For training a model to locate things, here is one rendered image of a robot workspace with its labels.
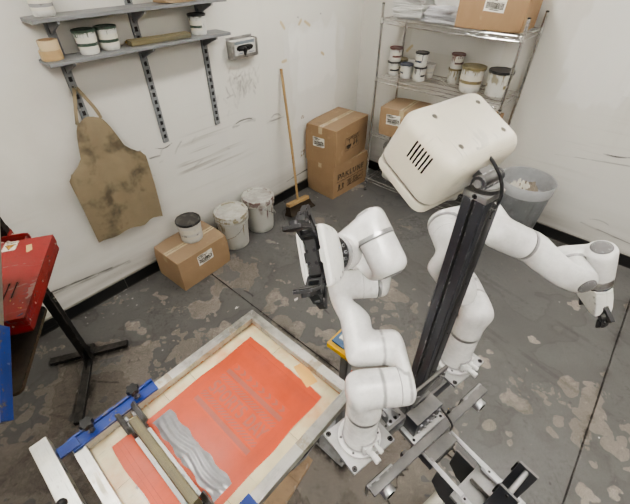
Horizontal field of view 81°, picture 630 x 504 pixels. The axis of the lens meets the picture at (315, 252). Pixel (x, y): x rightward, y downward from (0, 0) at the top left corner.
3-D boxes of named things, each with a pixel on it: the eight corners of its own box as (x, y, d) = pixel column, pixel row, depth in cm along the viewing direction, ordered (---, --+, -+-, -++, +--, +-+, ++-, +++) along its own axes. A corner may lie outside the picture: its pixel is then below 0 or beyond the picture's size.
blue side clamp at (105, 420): (155, 387, 142) (150, 378, 138) (162, 396, 140) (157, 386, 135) (75, 449, 125) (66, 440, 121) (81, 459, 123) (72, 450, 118)
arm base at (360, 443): (396, 449, 107) (405, 424, 97) (364, 478, 101) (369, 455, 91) (360, 407, 116) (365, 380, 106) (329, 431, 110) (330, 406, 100)
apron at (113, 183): (161, 211, 306) (117, 74, 238) (166, 214, 302) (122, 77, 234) (96, 241, 275) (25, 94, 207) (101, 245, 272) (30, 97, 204)
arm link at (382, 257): (368, 227, 93) (389, 204, 72) (390, 274, 91) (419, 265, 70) (337, 240, 92) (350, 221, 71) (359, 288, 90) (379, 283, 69)
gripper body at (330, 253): (345, 223, 67) (327, 220, 57) (355, 278, 67) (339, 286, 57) (307, 231, 70) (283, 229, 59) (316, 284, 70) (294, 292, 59)
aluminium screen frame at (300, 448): (253, 314, 169) (252, 309, 166) (355, 395, 139) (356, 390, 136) (73, 450, 124) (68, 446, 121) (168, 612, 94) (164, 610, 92)
